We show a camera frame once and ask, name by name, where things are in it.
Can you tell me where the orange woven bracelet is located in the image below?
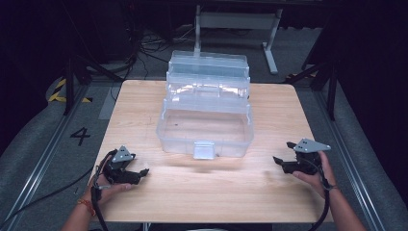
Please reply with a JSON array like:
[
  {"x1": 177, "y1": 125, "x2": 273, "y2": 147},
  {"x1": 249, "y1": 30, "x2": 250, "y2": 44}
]
[{"x1": 76, "y1": 198, "x2": 97, "y2": 217}]

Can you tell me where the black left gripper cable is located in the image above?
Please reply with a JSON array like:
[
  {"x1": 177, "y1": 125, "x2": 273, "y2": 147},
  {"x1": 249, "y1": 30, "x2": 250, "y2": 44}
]
[{"x1": 90, "y1": 149, "x2": 111, "y2": 231}]

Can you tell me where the person's left hand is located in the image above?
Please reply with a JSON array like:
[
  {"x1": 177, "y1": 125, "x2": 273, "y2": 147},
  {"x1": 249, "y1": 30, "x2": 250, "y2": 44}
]
[{"x1": 84, "y1": 155, "x2": 134, "y2": 204}]

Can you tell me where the grey metal desk frame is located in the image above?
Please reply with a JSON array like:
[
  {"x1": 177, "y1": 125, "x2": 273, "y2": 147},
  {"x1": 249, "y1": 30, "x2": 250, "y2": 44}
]
[{"x1": 191, "y1": 4, "x2": 284, "y2": 76}]

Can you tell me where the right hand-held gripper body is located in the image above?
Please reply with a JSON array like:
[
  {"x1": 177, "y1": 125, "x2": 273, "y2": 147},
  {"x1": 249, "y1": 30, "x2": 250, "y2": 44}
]
[{"x1": 293, "y1": 138, "x2": 332, "y2": 176}]

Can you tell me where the yellow black hazard tape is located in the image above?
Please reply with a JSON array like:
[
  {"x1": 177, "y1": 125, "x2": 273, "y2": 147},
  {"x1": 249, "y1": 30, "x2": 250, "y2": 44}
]
[{"x1": 47, "y1": 78, "x2": 94, "y2": 104}]

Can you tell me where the tangle of black cables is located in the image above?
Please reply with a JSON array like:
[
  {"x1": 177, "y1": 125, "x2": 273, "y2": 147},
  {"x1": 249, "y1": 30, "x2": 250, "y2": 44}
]
[{"x1": 110, "y1": 27, "x2": 204, "y2": 97}]

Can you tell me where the black tripod stand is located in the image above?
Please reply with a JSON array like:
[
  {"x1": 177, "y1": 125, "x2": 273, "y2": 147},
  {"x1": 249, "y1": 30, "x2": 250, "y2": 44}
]
[
  {"x1": 62, "y1": 52, "x2": 125, "y2": 116},
  {"x1": 285, "y1": 60, "x2": 339, "y2": 122}
]

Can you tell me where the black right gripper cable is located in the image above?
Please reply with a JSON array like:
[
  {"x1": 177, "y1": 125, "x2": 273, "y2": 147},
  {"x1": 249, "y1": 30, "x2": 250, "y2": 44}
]
[{"x1": 302, "y1": 157, "x2": 332, "y2": 231}]

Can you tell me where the black floor cable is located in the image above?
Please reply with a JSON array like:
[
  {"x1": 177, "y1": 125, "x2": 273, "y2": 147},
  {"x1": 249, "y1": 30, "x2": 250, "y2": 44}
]
[{"x1": 0, "y1": 167, "x2": 95, "y2": 229}]

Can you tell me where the clear plastic storage box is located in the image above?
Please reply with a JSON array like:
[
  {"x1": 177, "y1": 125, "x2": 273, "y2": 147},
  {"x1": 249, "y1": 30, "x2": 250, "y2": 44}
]
[{"x1": 155, "y1": 49, "x2": 255, "y2": 161}]

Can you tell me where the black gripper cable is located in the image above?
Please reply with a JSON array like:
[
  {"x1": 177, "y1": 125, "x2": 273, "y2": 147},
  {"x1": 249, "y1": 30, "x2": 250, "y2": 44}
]
[
  {"x1": 302, "y1": 157, "x2": 332, "y2": 231},
  {"x1": 90, "y1": 149, "x2": 111, "y2": 231}
]

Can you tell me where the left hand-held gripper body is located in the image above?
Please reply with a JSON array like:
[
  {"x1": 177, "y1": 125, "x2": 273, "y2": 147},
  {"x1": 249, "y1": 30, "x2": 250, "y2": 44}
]
[{"x1": 102, "y1": 145, "x2": 141, "y2": 185}]

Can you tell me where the person's right hand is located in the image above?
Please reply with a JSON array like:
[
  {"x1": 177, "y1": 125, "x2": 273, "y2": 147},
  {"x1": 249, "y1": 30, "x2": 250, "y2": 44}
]
[{"x1": 293, "y1": 150, "x2": 338, "y2": 198}]

